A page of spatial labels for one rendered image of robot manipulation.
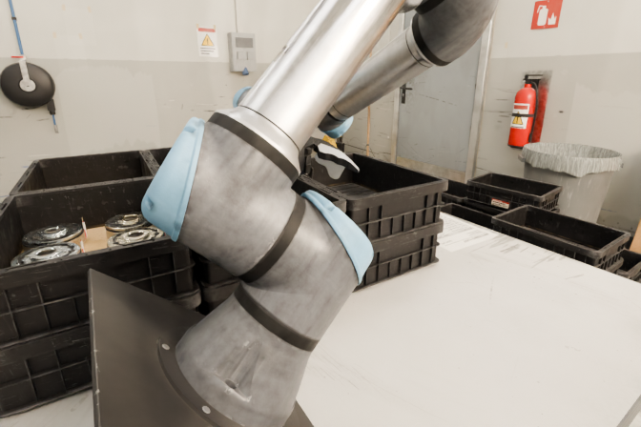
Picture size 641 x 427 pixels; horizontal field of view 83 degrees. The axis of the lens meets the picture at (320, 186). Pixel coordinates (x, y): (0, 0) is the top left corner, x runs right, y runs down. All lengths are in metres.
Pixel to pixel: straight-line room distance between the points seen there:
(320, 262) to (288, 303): 0.05
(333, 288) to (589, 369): 0.52
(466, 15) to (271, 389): 0.51
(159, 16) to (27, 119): 1.51
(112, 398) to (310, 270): 0.19
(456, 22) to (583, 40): 2.81
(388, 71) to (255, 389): 0.51
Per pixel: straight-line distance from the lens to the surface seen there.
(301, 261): 0.38
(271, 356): 0.41
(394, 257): 0.88
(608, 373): 0.82
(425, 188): 0.86
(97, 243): 0.91
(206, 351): 0.42
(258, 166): 0.36
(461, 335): 0.79
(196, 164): 0.35
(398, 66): 0.65
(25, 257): 0.83
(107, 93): 4.10
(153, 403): 0.38
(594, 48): 3.32
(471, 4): 0.56
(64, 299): 0.64
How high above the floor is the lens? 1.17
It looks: 17 degrees down
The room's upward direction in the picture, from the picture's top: straight up
